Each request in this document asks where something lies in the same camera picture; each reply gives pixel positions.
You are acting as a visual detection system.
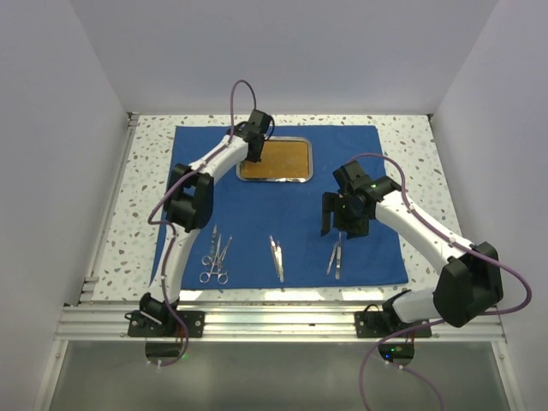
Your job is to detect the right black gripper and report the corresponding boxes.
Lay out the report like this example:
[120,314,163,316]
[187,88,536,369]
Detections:
[321,191,369,240]

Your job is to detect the steel scalpel handle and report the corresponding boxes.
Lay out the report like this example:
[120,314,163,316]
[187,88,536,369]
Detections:
[275,241,283,277]
[269,235,284,283]

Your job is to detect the steel scissors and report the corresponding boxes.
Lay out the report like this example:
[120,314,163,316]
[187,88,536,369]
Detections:
[202,224,217,265]

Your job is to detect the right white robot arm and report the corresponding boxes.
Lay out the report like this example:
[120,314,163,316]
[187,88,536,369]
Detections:
[321,161,503,337]

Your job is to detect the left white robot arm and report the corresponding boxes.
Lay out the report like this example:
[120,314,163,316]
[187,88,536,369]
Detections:
[140,109,275,337]

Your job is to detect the metal instrument tray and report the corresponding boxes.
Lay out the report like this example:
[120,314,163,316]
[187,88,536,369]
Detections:
[236,136,314,183]

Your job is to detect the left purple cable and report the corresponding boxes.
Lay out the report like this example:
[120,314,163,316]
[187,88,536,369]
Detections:
[145,79,258,366]

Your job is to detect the purple cable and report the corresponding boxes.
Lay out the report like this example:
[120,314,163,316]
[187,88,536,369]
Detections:
[145,79,258,366]
[350,152,533,411]

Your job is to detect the aluminium mounting rail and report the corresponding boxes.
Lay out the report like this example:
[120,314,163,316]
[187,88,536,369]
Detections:
[55,299,506,343]

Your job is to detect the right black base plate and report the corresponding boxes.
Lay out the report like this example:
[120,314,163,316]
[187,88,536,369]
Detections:
[354,304,428,338]

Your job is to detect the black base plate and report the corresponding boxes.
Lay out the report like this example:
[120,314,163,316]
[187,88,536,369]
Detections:
[354,304,428,338]
[124,310,206,338]

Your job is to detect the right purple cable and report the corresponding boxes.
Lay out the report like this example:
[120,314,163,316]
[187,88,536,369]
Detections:
[350,152,533,411]

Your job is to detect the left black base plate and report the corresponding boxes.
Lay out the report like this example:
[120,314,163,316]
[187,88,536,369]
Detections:
[124,310,206,338]

